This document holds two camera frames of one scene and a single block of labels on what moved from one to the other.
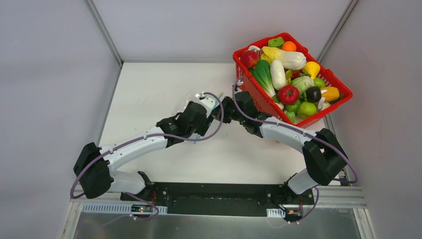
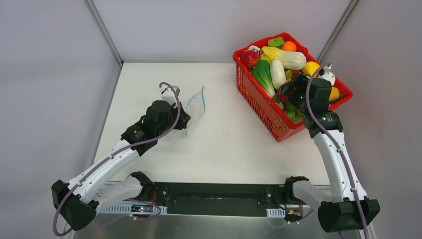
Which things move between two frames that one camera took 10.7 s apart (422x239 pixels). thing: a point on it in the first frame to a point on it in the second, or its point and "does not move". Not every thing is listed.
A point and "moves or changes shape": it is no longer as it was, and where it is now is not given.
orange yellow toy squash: [332, 93] does not move
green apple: [276, 42] does not move
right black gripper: [230, 111] to [288, 93]
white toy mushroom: [254, 48] does not move
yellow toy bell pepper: [312, 68] does not move
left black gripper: [204, 124] to [181, 118]
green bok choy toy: [262, 70] does not move
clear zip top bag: [218, 97] moves or changes shape
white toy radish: [278, 74] does not move
